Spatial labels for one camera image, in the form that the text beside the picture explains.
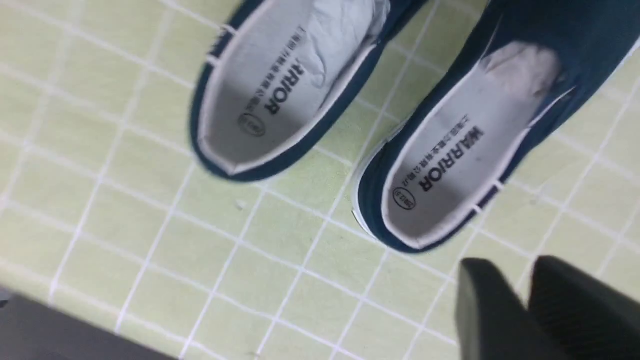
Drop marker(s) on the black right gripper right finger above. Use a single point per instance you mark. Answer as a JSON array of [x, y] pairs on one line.
[[585, 317]]

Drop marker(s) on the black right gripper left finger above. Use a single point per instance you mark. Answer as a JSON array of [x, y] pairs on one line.
[[490, 320]]

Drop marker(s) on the navy slip-on shoe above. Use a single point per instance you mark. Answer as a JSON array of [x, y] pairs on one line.
[[279, 76], [526, 68]]

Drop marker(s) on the green checkered tablecloth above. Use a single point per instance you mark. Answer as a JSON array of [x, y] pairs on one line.
[[106, 213]]

